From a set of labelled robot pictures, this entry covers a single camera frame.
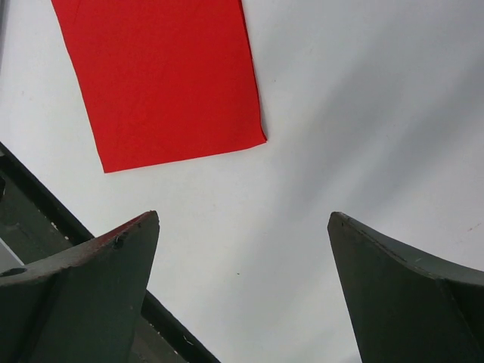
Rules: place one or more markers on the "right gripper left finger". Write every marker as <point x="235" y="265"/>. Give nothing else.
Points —
<point x="82" y="304"/>

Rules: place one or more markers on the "red paper napkin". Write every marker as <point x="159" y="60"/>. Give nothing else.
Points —
<point x="163" y="81"/>

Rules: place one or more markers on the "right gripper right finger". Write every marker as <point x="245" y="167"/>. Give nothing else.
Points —
<point x="406" y="305"/>

